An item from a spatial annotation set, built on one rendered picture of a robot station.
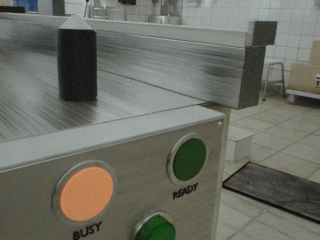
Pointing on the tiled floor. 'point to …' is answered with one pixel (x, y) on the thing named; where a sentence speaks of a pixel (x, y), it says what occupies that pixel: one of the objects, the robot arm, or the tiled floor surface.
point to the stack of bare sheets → (277, 190)
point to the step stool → (273, 76)
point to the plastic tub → (238, 144)
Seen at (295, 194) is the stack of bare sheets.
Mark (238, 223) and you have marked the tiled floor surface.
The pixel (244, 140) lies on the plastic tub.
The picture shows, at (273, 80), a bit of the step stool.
